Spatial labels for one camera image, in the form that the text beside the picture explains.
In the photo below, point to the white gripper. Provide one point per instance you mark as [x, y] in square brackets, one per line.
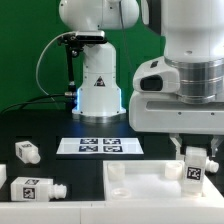
[161, 113]

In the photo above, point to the white square table top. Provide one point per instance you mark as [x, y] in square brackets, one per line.
[145, 180]

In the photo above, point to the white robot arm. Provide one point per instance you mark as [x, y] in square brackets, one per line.
[183, 90]

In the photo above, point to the white marker tag sheet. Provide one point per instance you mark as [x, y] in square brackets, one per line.
[82, 146]

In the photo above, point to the white block left edge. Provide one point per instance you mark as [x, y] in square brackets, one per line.
[3, 175]

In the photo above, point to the white L-shaped obstacle fence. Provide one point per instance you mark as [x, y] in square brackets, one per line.
[102, 213]

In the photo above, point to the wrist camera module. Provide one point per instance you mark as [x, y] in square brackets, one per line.
[157, 77]

